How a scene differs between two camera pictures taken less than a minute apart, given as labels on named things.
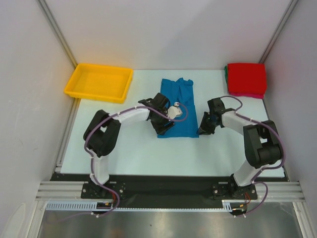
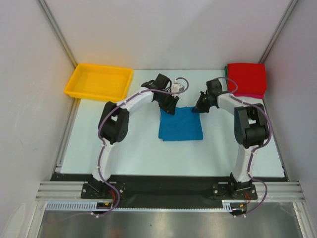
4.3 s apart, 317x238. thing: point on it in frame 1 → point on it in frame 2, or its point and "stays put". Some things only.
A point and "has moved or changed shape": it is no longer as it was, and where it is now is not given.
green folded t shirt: [226, 69] stays put
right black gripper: [203, 129] → [199, 107]
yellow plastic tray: [102, 82] stays put
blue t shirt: [181, 91] has moved or changed shape
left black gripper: [160, 129] → [170, 107]
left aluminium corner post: [46, 11] stays put
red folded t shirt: [247, 78] stays put
